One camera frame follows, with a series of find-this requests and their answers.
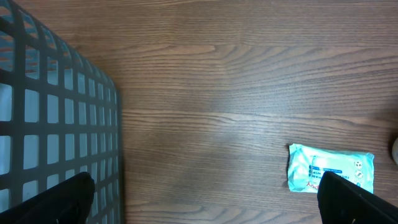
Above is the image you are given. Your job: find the grey plastic mesh basket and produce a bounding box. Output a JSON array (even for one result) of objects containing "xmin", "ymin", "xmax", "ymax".
[{"xmin": 1, "ymin": 0, "xmax": 125, "ymax": 223}]

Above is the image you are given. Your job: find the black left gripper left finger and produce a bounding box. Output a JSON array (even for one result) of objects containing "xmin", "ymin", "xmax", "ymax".
[{"xmin": 1, "ymin": 172, "xmax": 95, "ymax": 224}]

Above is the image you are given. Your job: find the green lid plastic jar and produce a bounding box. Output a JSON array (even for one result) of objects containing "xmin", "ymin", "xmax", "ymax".
[{"xmin": 391, "ymin": 138, "xmax": 398, "ymax": 165}]

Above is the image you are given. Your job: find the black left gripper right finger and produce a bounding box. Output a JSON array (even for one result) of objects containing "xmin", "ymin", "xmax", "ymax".
[{"xmin": 317, "ymin": 171, "xmax": 397, "ymax": 224}]

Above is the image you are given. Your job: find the teal wet wipes pack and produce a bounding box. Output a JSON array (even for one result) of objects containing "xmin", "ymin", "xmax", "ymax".
[{"xmin": 287, "ymin": 144, "xmax": 374, "ymax": 193}]

